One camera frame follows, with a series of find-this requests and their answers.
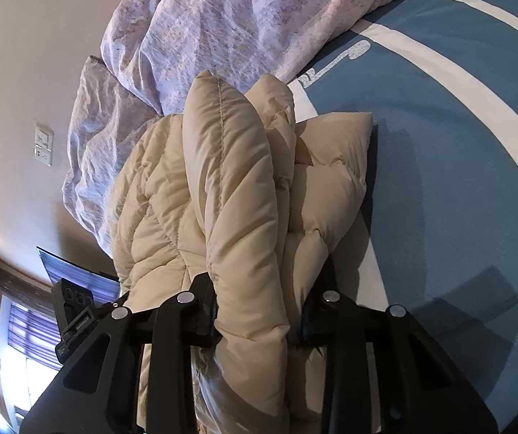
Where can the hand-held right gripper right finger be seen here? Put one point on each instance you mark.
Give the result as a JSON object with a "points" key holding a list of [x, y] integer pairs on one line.
{"points": [[308, 331]]}

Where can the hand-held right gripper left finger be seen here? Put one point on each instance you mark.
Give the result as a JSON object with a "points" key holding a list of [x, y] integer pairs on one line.
{"points": [[204, 309]]}

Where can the beige puffer jacket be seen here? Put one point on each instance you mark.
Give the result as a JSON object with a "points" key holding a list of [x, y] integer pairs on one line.
{"points": [[223, 190]]}

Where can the purple striped curtain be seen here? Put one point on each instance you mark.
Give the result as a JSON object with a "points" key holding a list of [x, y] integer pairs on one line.
{"points": [[28, 330]]}

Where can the black flat screen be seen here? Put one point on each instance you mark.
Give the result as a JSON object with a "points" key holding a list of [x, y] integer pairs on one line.
{"points": [[73, 271]]}

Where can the wood-framed window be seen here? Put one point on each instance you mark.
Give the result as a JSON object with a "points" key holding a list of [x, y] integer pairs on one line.
{"points": [[19, 382]]}

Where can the blue white-striped bed sheet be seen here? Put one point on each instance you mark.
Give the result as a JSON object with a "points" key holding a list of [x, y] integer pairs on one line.
{"points": [[444, 167]]}

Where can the lilac floral duvet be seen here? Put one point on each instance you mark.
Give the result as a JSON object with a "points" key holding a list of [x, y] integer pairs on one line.
{"points": [[204, 22]]}

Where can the white wall switch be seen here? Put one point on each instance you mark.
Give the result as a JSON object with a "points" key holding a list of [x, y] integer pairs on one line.
{"points": [[43, 144]]}

